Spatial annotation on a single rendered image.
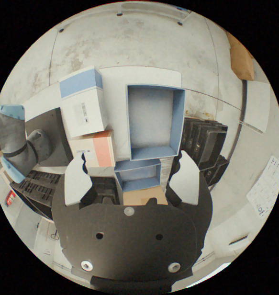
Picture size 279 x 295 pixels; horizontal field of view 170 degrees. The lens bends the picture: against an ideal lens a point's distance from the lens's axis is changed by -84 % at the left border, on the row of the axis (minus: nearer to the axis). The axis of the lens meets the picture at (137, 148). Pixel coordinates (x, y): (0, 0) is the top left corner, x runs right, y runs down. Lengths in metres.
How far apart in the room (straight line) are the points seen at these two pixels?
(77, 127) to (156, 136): 0.26
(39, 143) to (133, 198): 0.50
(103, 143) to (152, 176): 0.34
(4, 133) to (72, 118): 0.23
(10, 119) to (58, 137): 0.23
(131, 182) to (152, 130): 0.32
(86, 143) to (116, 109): 0.16
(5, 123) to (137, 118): 0.40
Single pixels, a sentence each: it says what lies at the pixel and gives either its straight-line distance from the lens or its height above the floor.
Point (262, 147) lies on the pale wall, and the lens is 2.61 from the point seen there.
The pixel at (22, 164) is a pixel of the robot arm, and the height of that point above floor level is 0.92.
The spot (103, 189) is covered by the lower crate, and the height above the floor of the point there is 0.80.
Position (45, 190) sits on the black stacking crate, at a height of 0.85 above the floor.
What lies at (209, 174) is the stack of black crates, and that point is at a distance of 1.35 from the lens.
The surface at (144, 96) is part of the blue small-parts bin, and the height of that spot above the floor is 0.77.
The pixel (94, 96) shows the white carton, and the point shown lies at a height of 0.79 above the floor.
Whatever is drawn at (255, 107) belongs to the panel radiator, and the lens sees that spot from 2.57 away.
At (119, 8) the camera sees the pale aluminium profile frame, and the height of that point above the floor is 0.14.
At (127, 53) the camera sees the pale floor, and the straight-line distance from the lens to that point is 1.20.
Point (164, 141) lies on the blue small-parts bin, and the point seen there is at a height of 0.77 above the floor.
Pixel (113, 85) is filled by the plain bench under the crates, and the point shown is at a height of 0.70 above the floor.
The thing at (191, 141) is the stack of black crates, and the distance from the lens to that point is 0.93.
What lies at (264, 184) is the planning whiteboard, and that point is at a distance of 2.74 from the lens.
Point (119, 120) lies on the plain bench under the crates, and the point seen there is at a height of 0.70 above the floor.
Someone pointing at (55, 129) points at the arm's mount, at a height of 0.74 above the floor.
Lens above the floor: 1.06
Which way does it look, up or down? 60 degrees down
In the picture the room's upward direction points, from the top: 165 degrees clockwise
